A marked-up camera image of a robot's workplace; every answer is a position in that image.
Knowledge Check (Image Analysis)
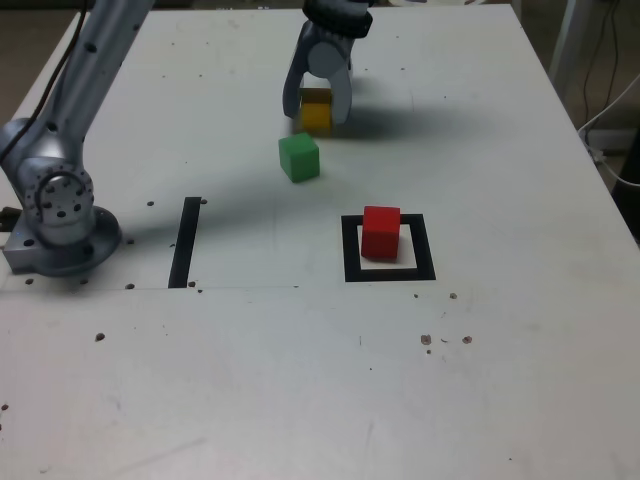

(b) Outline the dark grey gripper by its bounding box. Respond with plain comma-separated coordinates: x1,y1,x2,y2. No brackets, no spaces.
281,20,357,125

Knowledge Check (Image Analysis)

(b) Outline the yellow cube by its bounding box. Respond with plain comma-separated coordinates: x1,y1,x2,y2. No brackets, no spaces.
298,87,335,137

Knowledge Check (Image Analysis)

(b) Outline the green cube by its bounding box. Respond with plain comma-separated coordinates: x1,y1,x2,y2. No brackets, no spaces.
277,132,321,184

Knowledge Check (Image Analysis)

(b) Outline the red cube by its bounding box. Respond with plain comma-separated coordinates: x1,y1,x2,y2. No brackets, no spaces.
360,205,402,261

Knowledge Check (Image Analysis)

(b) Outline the black tape square outline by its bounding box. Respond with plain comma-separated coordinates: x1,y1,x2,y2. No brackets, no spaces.
340,213,437,284

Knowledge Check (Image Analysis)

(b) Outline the black tape strip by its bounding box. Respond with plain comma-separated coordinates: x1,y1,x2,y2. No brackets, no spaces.
167,196,203,290

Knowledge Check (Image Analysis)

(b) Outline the white stand leg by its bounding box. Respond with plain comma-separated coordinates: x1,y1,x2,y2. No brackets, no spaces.
547,0,591,94

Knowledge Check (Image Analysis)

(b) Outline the white flat bar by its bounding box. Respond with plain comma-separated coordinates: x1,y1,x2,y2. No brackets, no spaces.
579,128,640,151

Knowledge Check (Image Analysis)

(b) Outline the white cable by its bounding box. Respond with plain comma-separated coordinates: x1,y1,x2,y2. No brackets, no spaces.
577,74,640,187

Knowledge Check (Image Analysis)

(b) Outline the thin black cable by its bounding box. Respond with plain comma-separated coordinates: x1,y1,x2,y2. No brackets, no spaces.
582,0,621,124

